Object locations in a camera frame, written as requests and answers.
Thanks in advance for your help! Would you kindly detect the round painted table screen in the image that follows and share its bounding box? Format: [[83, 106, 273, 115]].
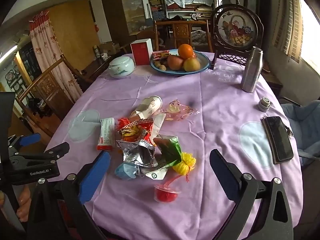
[[209, 4, 264, 70]]

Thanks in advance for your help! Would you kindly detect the red jelly cup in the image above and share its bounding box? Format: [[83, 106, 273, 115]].
[[153, 175, 182, 203]]

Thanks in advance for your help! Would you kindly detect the purple tablecloth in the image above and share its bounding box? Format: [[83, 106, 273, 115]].
[[45, 51, 304, 240]]

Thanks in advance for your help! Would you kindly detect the cardboard box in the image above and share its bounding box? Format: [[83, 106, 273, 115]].
[[99, 41, 120, 55]]

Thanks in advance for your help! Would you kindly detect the bamboo window blind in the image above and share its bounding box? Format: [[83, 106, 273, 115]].
[[271, 0, 304, 64]]

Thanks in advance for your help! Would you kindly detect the red striped snack wrapper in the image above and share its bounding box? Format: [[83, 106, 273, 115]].
[[119, 119, 157, 147]]

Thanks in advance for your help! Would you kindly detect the blue face mask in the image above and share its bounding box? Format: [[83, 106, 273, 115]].
[[114, 162, 138, 180]]

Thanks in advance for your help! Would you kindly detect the person's left hand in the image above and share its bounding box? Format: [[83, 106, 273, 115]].
[[16, 186, 32, 222]]

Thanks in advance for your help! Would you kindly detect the silver foil wrapper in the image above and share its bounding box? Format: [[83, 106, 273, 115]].
[[115, 139, 160, 177]]

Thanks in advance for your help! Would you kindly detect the black smartphone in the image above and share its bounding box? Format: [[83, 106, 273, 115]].
[[260, 116, 294, 165]]

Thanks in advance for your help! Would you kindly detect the carved-back wooden chair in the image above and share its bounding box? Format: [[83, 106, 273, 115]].
[[154, 19, 213, 53]]

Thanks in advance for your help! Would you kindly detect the yellow yarn pompom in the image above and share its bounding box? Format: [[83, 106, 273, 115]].
[[172, 152, 197, 177]]

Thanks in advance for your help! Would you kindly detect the red apple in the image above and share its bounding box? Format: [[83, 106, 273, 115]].
[[167, 54, 185, 70]]

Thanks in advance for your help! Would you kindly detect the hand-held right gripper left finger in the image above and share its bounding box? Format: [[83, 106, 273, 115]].
[[26, 151, 112, 240]]

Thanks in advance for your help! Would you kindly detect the wooden armchair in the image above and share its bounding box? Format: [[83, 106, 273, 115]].
[[15, 55, 93, 133]]

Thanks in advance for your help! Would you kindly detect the pink clear wrapper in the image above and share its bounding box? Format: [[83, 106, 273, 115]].
[[160, 99, 200, 121]]

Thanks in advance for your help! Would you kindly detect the tall brown cabinet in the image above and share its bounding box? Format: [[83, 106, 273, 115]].
[[99, 0, 147, 47]]

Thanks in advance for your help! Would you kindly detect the grey round cap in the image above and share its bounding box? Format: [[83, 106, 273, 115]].
[[258, 97, 271, 112]]

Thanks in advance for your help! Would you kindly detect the blue fruit plate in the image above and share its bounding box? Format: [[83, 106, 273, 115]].
[[150, 49, 210, 75]]

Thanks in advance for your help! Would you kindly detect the silver metal bottle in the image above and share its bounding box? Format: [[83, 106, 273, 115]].
[[240, 46, 264, 93]]

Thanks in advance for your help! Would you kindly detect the blue cushioned chair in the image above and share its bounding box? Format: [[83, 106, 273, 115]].
[[280, 100, 320, 165]]

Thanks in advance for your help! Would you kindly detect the white red medicine box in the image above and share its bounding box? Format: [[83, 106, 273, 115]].
[[97, 118, 116, 151]]

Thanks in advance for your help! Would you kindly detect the green snack wrapper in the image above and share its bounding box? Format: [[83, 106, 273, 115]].
[[153, 134, 187, 168]]

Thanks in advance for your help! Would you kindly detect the orange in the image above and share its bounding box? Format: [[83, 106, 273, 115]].
[[178, 44, 194, 60]]

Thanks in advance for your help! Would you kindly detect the cluttered bookshelf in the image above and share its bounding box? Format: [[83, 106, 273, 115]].
[[147, 0, 215, 22]]

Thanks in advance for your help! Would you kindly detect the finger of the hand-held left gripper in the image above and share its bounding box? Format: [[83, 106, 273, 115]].
[[10, 142, 70, 165], [7, 133, 42, 155]]

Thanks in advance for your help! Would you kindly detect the red snack packet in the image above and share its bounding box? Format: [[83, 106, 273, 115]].
[[152, 51, 170, 61]]

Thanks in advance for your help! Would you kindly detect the floral curtain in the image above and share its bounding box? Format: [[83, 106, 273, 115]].
[[29, 11, 83, 103]]

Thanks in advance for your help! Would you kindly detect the yellow apple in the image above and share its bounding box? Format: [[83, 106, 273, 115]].
[[184, 57, 201, 72]]

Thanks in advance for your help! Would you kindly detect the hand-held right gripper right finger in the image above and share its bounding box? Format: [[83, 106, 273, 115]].
[[209, 149, 294, 240]]

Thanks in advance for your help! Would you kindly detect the pale green ceramic jar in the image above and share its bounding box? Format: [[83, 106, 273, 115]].
[[108, 56, 136, 78]]

